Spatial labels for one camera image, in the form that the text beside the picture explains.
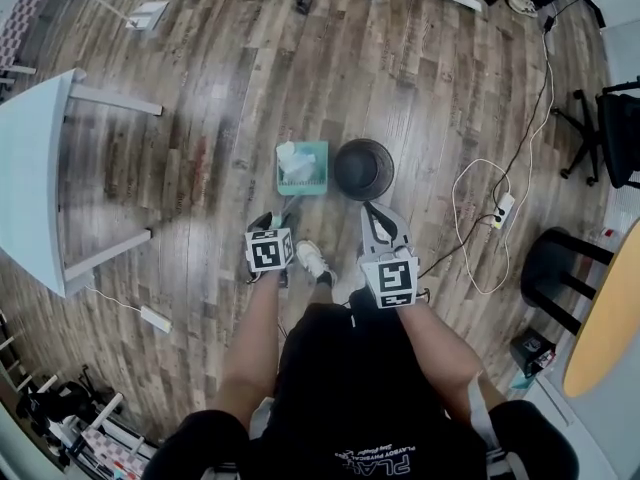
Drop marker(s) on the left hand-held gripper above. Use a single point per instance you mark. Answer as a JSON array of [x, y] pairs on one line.
[[270, 250]]

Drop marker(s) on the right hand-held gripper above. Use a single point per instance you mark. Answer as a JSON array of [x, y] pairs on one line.
[[392, 278]]

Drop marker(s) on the dark round trash can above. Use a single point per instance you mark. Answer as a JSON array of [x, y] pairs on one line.
[[363, 168]]

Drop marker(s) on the teal plastic dustpan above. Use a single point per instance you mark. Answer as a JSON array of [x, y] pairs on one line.
[[312, 168]]

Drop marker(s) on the person's left forearm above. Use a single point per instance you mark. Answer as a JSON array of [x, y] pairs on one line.
[[250, 338]]

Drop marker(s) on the person's right forearm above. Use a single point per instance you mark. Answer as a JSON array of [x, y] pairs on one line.
[[440, 353]]

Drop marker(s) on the person's white shoe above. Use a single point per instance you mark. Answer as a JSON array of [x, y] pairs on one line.
[[314, 260]]

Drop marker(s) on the crumpled white paper waste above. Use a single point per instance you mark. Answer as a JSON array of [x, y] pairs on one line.
[[294, 160]]

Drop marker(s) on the white power strip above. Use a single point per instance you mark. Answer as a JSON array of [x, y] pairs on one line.
[[504, 209]]

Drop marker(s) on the flat white power adapter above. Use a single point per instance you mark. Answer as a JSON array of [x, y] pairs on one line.
[[156, 318]]

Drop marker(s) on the person's black clothing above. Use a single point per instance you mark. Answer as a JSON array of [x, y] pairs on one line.
[[350, 393]]

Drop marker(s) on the black stool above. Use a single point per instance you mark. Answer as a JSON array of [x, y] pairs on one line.
[[550, 268]]

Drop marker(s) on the small black box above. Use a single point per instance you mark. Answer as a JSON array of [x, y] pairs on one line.
[[531, 350]]

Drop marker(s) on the white stand with square base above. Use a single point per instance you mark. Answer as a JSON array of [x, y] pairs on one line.
[[146, 15]]

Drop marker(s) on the white table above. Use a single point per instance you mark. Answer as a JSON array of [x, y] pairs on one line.
[[30, 168]]

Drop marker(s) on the round yellow wooden table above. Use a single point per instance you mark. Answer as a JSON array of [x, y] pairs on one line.
[[607, 328]]

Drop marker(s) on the black office chair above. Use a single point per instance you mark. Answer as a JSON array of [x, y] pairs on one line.
[[617, 133]]

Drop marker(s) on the small checkered board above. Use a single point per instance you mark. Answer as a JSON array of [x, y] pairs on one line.
[[112, 450]]

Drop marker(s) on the black equipment pile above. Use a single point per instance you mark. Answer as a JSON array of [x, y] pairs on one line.
[[55, 408]]

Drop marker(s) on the checkered calibration board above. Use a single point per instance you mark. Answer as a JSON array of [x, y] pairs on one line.
[[22, 23]]

